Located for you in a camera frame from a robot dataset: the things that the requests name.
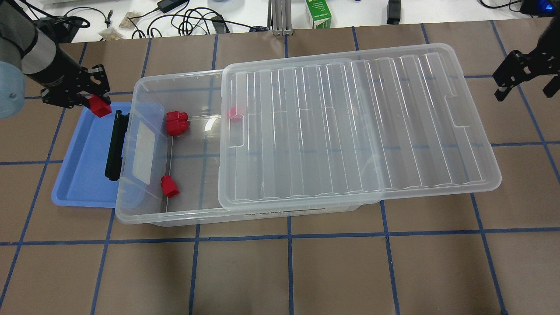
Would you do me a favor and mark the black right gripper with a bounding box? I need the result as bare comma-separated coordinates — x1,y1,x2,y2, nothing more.
493,49,560,102

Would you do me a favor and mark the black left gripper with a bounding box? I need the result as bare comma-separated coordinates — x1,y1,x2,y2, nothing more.
41,65,111,109

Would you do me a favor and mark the clear plastic box lid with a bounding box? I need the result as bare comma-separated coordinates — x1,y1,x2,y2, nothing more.
218,43,502,211

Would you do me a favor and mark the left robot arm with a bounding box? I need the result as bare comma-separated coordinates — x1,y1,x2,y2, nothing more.
0,0,112,118

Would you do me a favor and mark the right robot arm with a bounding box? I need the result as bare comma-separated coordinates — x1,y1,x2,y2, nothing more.
492,16,560,102

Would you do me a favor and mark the blue plastic tray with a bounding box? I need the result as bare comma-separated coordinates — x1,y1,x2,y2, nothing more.
51,102,131,209

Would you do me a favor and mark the red block upper pair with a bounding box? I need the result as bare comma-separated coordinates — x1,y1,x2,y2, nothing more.
166,110,188,122

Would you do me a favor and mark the red block pair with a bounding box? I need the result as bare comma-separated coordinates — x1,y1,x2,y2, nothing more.
166,110,188,122
166,120,189,137

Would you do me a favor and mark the red block lower pair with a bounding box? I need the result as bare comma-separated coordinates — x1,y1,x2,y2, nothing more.
166,120,189,137

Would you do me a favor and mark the clear plastic storage box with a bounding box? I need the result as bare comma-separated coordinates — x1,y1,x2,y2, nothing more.
115,70,358,227

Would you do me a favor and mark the black power adapter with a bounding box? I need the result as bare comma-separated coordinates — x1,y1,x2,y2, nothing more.
386,0,401,25

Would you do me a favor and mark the green white carton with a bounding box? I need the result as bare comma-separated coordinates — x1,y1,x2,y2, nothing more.
305,0,333,29

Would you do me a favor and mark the black box latch handle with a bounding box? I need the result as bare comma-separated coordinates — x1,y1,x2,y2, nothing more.
105,110,130,182

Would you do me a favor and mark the black cables bundle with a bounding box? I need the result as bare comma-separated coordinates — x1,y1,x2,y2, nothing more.
66,0,270,39

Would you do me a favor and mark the aluminium frame post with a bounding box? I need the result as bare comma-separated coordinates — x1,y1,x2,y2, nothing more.
268,0,294,36

